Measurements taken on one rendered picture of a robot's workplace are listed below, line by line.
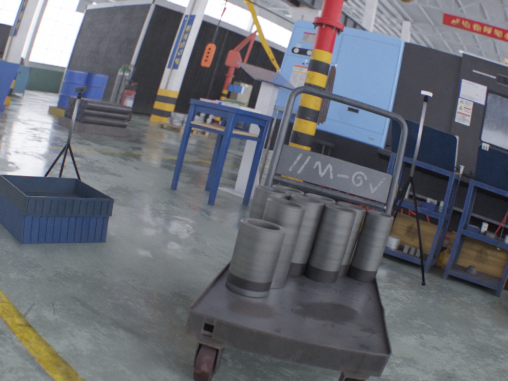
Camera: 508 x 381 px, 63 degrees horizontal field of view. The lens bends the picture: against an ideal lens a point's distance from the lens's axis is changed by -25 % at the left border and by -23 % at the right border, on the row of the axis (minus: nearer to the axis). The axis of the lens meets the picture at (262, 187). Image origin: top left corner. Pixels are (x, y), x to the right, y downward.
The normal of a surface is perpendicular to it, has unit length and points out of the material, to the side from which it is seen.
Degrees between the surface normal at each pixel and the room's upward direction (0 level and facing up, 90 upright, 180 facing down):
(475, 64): 86
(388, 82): 86
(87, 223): 90
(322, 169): 82
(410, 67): 86
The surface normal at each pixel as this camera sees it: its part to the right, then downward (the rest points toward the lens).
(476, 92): -0.53, -0.09
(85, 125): 0.78, 0.27
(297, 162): -0.11, -0.04
